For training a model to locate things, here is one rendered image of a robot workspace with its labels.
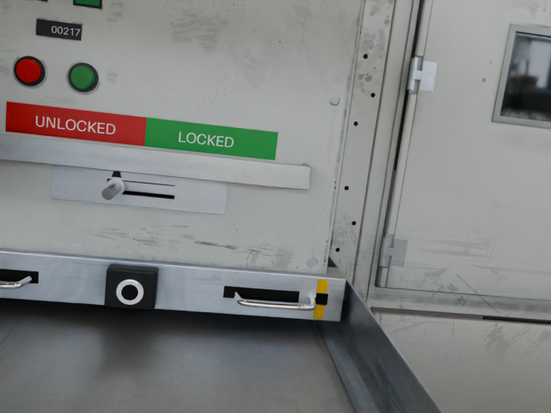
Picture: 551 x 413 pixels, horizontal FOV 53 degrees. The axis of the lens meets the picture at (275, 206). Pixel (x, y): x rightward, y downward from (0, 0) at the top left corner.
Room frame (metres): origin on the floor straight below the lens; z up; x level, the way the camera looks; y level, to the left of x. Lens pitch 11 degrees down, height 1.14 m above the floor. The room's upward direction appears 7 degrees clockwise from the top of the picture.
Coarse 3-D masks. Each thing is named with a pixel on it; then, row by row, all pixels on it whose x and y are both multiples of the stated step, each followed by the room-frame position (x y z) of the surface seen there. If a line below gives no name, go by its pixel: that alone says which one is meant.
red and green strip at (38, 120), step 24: (24, 120) 0.65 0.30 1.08; (48, 120) 0.65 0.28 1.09; (72, 120) 0.65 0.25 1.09; (96, 120) 0.66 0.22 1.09; (120, 120) 0.66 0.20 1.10; (144, 120) 0.66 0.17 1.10; (168, 120) 0.67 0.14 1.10; (144, 144) 0.66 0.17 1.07; (168, 144) 0.67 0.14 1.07; (192, 144) 0.67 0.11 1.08; (216, 144) 0.68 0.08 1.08; (240, 144) 0.68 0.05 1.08; (264, 144) 0.68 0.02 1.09
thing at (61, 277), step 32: (0, 256) 0.63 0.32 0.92; (32, 256) 0.64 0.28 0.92; (64, 256) 0.64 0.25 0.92; (96, 256) 0.65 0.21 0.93; (32, 288) 0.64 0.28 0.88; (64, 288) 0.64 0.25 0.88; (96, 288) 0.65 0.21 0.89; (160, 288) 0.66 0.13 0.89; (192, 288) 0.66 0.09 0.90; (224, 288) 0.67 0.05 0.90; (256, 288) 0.67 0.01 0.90; (288, 288) 0.68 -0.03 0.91
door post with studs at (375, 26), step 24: (384, 0) 0.94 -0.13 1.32; (384, 24) 0.94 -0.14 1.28; (360, 48) 0.93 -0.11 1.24; (384, 48) 0.94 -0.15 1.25; (360, 72) 0.93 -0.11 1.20; (360, 96) 0.94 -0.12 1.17; (360, 120) 0.94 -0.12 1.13; (360, 144) 0.94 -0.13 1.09; (360, 168) 0.94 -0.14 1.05; (360, 192) 0.94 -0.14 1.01; (336, 216) 0.93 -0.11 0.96; (360, 216) 0.94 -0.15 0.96; (336, 240) 0.93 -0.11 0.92
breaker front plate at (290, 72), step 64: (0, 0) 0.64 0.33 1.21; (64, 0) 0.65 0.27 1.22; (128, 0) 0.66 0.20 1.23; (192, 0) 0.67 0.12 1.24; (256, 0) 0.68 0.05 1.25; (320, 0) 0.69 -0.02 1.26; (0, 64) 0.64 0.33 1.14; (64, 64) 0.65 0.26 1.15; (128, 64) 0.66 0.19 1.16; (192, 64) 0.67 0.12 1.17; (256, 64) 0.68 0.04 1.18; (320, 64) 0.69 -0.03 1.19; (0, 128) 0.64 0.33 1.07; (256, 128) 0.68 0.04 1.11; (320, 128) 0.69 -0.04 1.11; (0, 192) 0.64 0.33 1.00; (64, 192) 0.65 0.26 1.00; (192, 192) 0.67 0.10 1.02; (256, 192) 0.68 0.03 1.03; (320, 192) 0.69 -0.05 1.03; (128, 256) 0.66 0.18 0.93; (192, 256) 0.67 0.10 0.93; (256, 256) 0.68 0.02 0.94; (320, 256) 0.69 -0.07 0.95
